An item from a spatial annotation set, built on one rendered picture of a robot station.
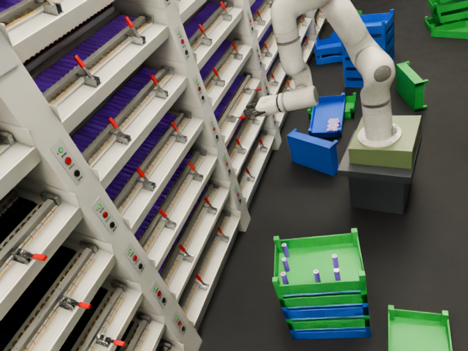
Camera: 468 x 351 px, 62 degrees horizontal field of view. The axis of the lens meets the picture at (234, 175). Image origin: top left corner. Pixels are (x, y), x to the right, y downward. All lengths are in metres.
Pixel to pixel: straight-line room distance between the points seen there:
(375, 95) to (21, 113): 1.28
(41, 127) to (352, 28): 1.11
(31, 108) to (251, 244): 1.32
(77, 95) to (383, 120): 1.22
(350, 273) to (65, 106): 1.04
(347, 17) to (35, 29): 1.02
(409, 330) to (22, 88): 1.49
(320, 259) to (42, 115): 1.01
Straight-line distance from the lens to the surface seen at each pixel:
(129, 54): 1.31
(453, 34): 3.61
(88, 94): 1.15
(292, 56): 1.56
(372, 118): 1.77
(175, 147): 1.50
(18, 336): 1.15
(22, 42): 1.03
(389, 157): 1.82
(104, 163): 1.20
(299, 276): 1.44
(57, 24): 1.11
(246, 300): 1.82
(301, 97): 1.64
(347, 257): 1.47
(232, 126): 1.91
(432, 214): 2.05
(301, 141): 2.25
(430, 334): 1.69
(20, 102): 1.00
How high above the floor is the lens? 1.49
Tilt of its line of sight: 38 degrees down
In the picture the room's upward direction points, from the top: 20 degrees counter-clockwise
